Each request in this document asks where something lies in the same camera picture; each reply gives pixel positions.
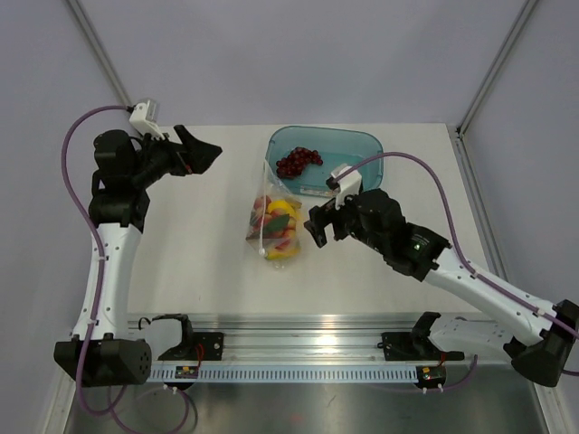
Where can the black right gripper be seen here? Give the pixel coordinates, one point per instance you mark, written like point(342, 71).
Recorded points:
point(322, 216)

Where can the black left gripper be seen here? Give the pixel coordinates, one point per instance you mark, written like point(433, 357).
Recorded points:
point(195, 156)

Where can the red strawberries with leaves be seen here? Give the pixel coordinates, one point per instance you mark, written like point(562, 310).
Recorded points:
point(265, 231)

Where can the yellow lemon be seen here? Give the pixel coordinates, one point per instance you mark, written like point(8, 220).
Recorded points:
point(281, 207)

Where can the clear dotted zip bag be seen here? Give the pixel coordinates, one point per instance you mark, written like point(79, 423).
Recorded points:
point(271, 185)

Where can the yellow banana bunch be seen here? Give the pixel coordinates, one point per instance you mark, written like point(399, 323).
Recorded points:
point(283, 251)

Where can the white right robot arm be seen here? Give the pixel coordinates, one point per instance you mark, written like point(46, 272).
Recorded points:
point(542, 333)

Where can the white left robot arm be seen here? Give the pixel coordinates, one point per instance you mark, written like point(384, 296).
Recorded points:
point(99, 353)

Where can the dark red grape bunch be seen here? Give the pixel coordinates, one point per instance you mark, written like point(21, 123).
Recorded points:
point(295, 163)

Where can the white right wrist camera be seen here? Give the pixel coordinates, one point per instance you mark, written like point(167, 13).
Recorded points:
point(344, 181)

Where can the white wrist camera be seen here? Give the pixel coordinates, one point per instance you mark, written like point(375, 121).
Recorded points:
point(143, 118)
point(344, 181)

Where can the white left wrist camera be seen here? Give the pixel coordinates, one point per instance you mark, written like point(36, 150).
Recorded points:
point(143, 118)

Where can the aluminium mounting rail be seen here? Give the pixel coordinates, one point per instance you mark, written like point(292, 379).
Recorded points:
point(341, 339)

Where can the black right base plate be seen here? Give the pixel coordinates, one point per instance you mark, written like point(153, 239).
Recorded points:
point(404, 347)

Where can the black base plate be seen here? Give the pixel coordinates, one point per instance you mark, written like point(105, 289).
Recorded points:
point(204, 346)
point(404, 347)

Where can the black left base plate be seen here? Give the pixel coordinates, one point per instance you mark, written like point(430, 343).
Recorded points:
point(204, 346)

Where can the left aluminium frame post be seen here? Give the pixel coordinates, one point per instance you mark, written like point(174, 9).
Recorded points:
point(91, 36)

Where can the aluminium frame post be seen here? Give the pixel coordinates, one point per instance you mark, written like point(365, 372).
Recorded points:
point(499, 62)
point(91, 36)

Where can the white slotted cable duct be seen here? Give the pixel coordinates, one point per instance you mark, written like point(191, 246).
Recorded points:
point(220, 373)

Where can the right aluminium frame post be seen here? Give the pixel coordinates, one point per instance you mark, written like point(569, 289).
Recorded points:
point(499, 62)

